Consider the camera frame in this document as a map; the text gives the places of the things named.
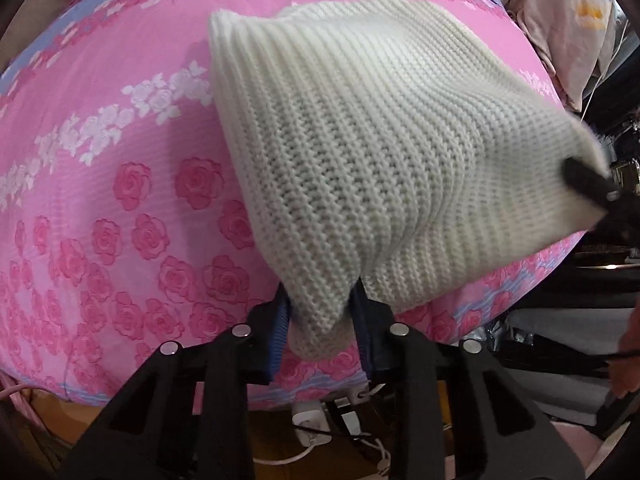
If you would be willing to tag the white red black knit sweater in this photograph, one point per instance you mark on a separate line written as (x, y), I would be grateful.
(381, 141)

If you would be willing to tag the white power strip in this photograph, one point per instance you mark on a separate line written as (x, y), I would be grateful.
(340, 436)

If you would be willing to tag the beige crumpled cloth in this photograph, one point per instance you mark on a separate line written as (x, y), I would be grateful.
(573, 38)

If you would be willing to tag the pink floral bed sheet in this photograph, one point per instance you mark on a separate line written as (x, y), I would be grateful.
(122, 222)

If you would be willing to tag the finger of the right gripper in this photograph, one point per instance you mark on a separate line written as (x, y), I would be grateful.
(587, 182)

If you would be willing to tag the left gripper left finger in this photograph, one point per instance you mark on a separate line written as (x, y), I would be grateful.
(248, 353)

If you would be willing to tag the person's right hand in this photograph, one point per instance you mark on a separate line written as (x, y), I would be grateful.
(625, 374)

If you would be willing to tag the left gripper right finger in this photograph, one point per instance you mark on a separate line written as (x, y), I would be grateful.
(397, 355)

